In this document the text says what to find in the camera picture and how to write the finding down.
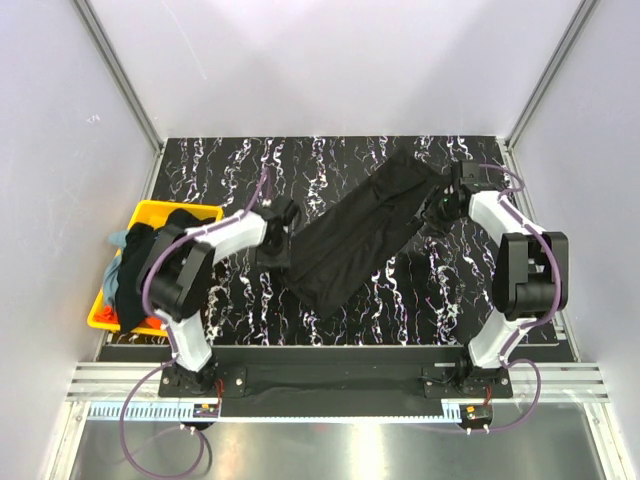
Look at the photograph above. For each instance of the orange t-shirt in bin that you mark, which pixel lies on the orange t-shirt in bin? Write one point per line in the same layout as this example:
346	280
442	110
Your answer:
107	315

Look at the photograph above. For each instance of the small connector box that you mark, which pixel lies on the small connector box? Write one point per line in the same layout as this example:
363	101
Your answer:
206	410
479	413

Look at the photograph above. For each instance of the yellow plastic bin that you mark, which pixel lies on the yellow plastic bin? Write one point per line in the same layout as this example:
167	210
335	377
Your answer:
153	213

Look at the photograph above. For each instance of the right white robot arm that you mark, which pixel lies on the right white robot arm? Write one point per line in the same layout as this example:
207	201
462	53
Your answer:
530	281

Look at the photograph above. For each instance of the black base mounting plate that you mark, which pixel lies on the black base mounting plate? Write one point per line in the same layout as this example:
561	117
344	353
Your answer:
323	405

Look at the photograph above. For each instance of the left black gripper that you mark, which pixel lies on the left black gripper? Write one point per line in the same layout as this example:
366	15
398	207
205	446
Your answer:
286	238

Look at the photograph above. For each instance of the aluminium frame post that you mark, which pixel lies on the aluminium frame post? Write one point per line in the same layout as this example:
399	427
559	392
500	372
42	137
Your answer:
578	22
91	22

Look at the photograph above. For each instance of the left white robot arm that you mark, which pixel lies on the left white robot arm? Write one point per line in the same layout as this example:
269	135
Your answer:
175	279

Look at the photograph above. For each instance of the right small connector box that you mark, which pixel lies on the right small connector box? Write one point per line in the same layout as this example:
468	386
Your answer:
479	413

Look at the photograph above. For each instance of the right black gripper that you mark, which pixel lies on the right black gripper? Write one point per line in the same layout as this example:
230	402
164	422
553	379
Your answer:
445	193

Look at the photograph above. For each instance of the left aluminium frame post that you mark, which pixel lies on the left aluminium frame post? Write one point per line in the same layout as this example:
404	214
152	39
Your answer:
91	22

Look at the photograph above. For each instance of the black t-shirt with blue print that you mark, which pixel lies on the black t-shirt with blue print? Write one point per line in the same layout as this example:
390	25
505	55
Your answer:
140	240

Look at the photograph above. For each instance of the aluminium front rail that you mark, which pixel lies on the aluminium front rail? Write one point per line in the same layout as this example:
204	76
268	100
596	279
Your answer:
556	382

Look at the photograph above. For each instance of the right aluminium frame post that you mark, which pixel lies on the right aluminium frame post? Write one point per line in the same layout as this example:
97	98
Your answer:
578	22

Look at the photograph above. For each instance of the grey-blue t-shirt in bin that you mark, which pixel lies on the grey-blue t-shirt in bin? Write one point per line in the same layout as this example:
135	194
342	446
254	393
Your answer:
110	277

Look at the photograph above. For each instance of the left small connector box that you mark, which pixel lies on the left small connector box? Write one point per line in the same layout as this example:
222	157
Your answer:
206	410

